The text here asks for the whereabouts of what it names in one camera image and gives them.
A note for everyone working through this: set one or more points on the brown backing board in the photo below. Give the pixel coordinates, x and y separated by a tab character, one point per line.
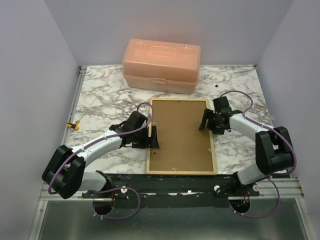
182	135

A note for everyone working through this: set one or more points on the orange translucent plastic box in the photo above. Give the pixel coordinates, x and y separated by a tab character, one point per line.
162	66

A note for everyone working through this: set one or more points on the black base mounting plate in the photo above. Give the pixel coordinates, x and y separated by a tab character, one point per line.
219	185

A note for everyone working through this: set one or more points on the light wooden picture frame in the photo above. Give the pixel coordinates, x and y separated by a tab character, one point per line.
150	172

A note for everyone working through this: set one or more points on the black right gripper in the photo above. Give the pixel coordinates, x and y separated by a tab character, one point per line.
208	114

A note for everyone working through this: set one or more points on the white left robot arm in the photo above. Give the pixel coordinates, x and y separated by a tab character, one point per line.
98	147

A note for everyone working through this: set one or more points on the yellow black clamp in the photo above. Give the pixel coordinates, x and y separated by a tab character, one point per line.
74	126

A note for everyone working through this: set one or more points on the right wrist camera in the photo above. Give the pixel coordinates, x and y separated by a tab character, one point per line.
221	105

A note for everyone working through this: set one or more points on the aluminium rail frame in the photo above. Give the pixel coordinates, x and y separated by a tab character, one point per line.
65	170

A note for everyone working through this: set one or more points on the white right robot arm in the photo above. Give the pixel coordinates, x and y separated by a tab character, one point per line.
273	148

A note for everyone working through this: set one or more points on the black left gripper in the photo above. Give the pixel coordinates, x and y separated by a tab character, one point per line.
147	143

